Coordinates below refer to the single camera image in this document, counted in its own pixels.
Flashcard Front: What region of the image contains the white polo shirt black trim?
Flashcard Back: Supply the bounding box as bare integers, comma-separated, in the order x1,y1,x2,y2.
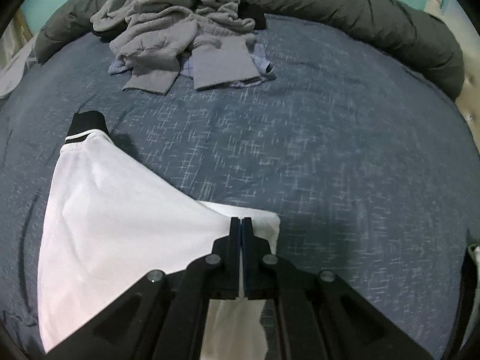
37,111,280,351

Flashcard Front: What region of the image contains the stack of folded clothes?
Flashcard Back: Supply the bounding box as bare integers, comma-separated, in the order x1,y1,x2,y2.
456,242,479,350

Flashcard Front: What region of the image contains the blue patterned bed sheet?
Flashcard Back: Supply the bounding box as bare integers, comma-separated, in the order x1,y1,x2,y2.
1,16,479,359

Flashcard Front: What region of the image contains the light grey blanket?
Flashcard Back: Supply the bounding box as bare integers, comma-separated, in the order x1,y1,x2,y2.
0,37,38,100

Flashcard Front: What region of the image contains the grey crumpled garment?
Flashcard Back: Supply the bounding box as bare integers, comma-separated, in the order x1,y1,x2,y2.
90,0,274,94

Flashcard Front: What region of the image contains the dark grey rolled duvet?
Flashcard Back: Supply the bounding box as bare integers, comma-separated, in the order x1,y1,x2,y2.
33,0,466,103

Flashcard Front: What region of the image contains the cream tufted headboard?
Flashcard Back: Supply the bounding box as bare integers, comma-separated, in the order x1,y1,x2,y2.
424,0,480,149

